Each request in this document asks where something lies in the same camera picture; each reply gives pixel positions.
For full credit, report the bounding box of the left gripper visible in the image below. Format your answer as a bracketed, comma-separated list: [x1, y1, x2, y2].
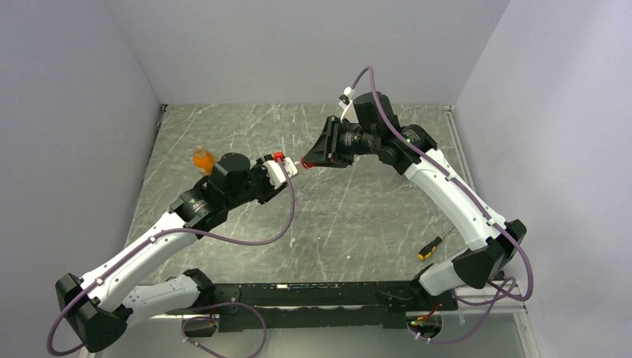
[226, 154, 289, 210]

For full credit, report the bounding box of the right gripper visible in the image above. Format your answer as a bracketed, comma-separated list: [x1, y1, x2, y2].
[303, 116, 378, 169]

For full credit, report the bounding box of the small clear orange bottle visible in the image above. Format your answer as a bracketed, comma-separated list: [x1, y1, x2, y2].
[192, 145, 215, 175]

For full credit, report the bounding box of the clear red-label water bottle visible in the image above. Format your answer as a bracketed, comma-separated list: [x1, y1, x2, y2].
[292, 161, 302, 174]

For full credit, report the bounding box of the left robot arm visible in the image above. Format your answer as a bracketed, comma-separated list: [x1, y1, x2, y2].
[46, 152, 298, 356]

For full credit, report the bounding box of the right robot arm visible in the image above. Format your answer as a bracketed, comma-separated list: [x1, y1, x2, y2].
[301, 92, 527, 310]

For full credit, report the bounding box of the black yellow screwdriver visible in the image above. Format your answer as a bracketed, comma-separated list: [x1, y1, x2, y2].
[417, 227, 454, 261]

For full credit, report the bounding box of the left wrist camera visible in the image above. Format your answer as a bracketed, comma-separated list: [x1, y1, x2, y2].
[263, 151, 299, 178]

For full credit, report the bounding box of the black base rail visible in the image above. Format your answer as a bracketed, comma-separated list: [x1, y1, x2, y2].
[175, 280, 458, 333]

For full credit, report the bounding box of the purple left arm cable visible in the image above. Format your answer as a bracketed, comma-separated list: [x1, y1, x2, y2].
[46, 160, 296, 358]

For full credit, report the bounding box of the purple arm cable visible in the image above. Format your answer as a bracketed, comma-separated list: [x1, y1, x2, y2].
[349, 65, 534, 345]
[46, 160, 296, 358]

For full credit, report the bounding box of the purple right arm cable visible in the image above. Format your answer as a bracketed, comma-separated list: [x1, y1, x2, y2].
[349, 65, 534, 345]

